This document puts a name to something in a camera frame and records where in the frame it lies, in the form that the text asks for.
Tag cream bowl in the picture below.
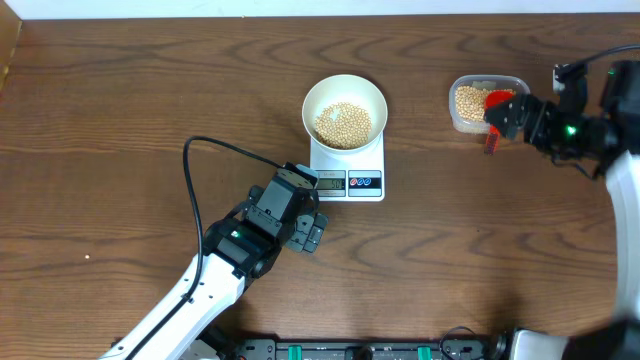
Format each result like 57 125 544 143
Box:
302 74 388 152

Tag soybeans in bowl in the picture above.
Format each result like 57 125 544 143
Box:
314 102 372 150

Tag white digital kitchen scale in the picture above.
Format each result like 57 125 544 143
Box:
310 135 386 202

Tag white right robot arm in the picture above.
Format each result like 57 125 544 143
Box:
485 60 639 360

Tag clear plastic container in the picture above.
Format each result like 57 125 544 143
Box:
449 75 530 135

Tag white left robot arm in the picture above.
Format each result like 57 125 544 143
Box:
102 163 328 359

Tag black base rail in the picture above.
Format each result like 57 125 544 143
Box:
182 327 510 360

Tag soybeans in container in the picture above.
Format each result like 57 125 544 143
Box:
454 86 496 122

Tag red plastic scoop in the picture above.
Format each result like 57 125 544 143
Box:
484 90 515 155

